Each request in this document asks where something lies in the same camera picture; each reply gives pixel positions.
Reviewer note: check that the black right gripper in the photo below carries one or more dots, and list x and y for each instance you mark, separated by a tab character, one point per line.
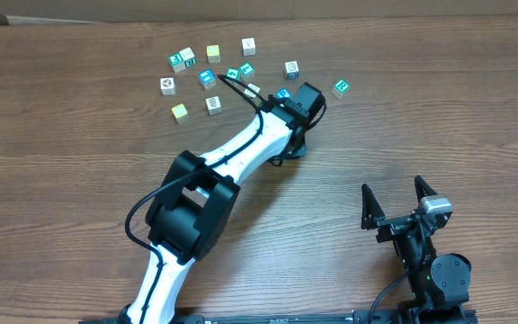
392	226

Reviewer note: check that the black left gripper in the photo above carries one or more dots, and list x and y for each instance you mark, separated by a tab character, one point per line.
299	145

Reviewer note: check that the white patterned block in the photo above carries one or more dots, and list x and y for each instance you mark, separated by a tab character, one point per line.
213	105
251	91

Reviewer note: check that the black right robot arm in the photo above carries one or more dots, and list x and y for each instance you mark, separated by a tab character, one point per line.
439	284

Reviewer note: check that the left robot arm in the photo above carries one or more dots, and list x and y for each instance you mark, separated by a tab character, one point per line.
188	212

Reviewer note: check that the blue letter P block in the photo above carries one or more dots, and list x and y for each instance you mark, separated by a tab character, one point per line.
283	93

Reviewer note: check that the white block blue side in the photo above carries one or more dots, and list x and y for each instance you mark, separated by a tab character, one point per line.
291	70

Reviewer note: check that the green letter R block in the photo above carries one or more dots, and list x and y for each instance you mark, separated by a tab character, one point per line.
340	88

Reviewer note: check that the green letter L block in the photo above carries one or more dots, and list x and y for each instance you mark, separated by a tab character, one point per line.
247	71

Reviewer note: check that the green number four block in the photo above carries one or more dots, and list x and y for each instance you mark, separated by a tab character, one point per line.
233	76

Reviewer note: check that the white block top right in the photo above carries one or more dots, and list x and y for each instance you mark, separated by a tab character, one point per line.
248	46

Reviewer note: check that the blue picture block left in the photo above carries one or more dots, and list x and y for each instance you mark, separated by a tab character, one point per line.
207	78

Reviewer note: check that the yellow block lower left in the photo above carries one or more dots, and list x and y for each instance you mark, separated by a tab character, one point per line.
180	113

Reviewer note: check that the yellow block top row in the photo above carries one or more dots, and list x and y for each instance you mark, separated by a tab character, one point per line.
213	54

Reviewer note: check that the white block red circle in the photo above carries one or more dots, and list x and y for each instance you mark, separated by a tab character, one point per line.
167	86

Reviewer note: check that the white block dark green side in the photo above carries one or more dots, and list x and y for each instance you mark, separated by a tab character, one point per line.
188	57

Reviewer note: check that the green letter block far left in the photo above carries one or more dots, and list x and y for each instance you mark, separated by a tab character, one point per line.
177	63

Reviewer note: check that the cardboard panel at back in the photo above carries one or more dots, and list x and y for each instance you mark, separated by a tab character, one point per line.
138	11

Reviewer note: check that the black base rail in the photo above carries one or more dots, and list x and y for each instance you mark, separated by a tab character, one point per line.
355	317

